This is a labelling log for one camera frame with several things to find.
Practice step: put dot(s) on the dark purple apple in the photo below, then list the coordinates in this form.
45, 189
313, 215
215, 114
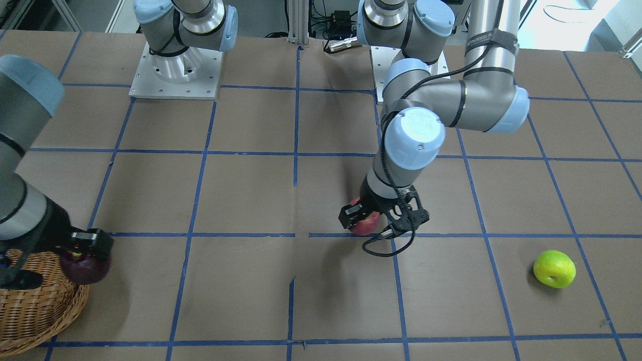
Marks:
84, 269

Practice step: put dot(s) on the woven wicker basket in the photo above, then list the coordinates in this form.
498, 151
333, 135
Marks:
31, 317

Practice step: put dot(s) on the green apple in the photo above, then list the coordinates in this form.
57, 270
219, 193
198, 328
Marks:
555, 269

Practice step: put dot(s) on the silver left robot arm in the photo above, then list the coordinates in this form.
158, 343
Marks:
420, 104

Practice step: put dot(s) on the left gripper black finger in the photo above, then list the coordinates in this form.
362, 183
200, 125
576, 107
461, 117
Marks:
351, 213

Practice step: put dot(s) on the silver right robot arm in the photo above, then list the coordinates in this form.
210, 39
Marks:
30, 221

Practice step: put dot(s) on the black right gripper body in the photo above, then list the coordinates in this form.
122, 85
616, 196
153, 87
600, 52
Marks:
56, 224

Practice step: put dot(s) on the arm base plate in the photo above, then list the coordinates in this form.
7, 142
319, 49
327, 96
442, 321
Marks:
193, 75
386, 67

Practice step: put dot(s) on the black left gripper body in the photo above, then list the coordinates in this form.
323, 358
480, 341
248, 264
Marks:
371, 200

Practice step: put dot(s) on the aluminium frame post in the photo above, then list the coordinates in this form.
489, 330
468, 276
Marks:
298, 22

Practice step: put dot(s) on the red apple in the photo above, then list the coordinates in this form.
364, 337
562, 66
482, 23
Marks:
368, 225

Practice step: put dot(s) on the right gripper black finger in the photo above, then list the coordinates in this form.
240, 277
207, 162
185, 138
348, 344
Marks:
93, 242

